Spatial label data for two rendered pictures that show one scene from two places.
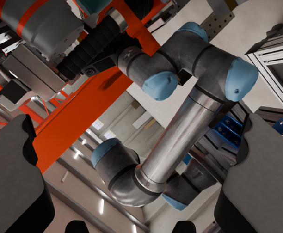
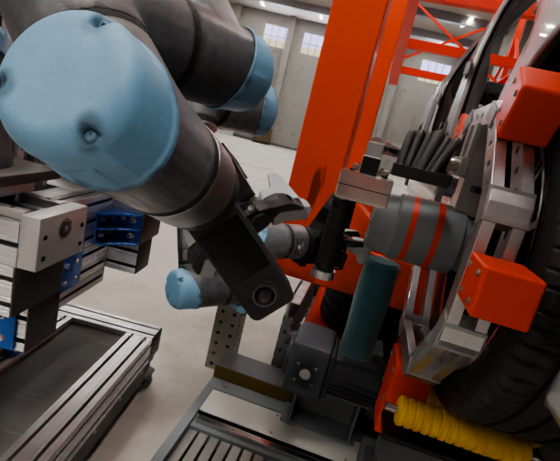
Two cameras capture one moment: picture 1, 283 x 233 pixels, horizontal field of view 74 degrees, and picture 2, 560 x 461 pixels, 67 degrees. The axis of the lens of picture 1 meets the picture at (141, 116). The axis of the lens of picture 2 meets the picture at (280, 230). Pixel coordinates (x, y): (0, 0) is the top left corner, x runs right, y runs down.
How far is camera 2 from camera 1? 0.40 m
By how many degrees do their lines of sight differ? 16
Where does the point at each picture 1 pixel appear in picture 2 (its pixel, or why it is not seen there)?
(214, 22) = (225, 342)
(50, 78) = (349, 192)
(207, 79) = not seen: hidden behind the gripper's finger
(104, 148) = (266, 120)
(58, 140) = (340, 54)
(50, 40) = (382, 214)
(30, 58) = (372, 201)
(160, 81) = not seen: hidden behind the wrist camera
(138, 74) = (278, 235)
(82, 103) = (336, 132)
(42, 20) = (396, 230)
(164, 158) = not seen: hidden behind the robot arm
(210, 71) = (213, 281)
